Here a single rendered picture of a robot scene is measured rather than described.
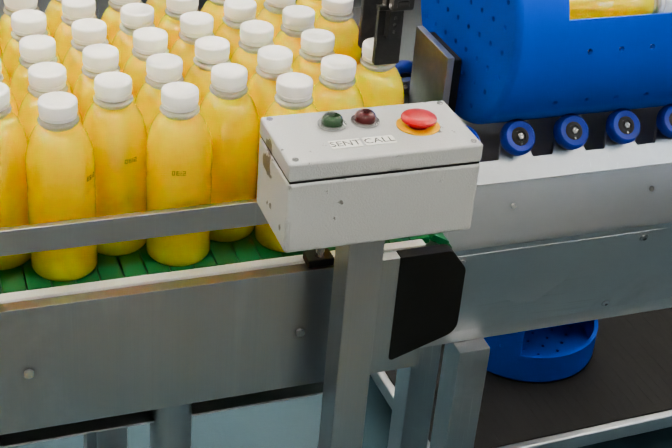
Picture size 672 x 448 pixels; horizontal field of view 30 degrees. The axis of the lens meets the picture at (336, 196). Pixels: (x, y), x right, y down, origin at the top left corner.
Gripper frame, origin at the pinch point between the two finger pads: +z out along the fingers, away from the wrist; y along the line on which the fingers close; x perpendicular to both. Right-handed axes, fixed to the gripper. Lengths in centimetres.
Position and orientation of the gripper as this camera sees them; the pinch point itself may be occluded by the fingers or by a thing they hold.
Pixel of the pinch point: (380, 27)
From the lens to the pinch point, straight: 142.5
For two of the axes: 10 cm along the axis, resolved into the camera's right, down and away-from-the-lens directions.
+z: -0.7, 8.6, 5.1
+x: -9.4, 1.1, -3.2
